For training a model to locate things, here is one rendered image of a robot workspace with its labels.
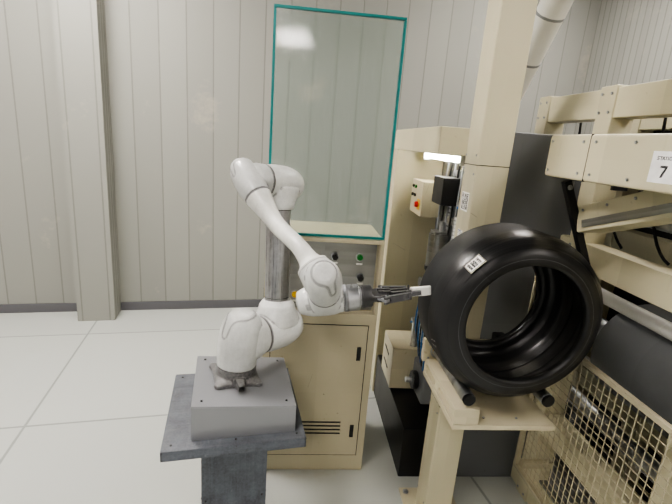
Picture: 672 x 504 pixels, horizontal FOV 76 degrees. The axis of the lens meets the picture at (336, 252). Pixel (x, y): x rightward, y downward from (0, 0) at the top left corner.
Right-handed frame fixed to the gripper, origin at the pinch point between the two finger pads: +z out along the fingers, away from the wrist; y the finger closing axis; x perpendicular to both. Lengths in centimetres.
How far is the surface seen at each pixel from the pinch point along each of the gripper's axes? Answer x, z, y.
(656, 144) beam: -44, 56, -25
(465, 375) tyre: 26.3, 11.5, -11.5
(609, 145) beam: -44, 56, -7
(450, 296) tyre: -1.2, 7.0, -9.8
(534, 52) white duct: -81, 67, 60
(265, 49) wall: -129, -61, 284
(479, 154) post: -42, 30, 26
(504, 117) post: -54, 39, 26
